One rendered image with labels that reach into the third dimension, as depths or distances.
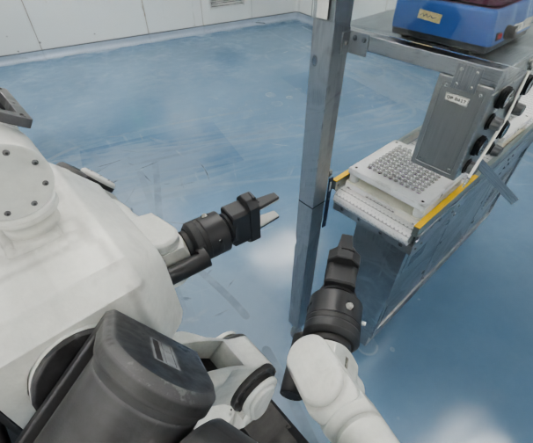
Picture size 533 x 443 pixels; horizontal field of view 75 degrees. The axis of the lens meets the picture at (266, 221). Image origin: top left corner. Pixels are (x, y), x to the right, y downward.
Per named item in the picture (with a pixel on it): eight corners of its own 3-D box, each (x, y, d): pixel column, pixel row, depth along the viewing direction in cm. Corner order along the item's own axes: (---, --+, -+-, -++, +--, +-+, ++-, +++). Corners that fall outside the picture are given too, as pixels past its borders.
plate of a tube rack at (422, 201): (393, 144, 115) (395, 138, 114) (465, 176, 102) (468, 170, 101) (347, 172, 103) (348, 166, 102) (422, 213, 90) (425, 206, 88)
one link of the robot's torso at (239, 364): (260, 410, 94) (107, 481, 56) (222, 363, 104) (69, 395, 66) (291, 366, 93) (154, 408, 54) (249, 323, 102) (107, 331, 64)
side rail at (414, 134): (334, 190, 105) (336, 182, 102) (331, 188, 106) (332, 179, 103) (508, 79, 170) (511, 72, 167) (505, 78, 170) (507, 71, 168)
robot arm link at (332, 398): (312, 323, 50) (361, 396, 38) (342, 355, 54) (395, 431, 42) (278, 352, 50) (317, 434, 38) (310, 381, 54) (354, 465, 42)
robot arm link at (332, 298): (319, 241, 60) (307, 296, 52) (376, 251, 58) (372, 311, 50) (314, 284, 69) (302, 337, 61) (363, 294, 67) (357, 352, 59)
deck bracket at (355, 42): (357, 60, 74) (361, 37, 71) (339, 54, 76) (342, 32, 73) (366, 56, 75) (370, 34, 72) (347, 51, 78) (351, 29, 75)
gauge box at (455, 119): (454, 182, 73) (496, 89, 60) (409, 161, 79) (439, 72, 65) (496, 146, 84) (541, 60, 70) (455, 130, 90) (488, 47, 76)
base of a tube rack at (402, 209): (390, 156, 119) (391, 150, 117) (459, 189, 105) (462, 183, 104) (345, 185, 107) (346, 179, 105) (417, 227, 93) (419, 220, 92)
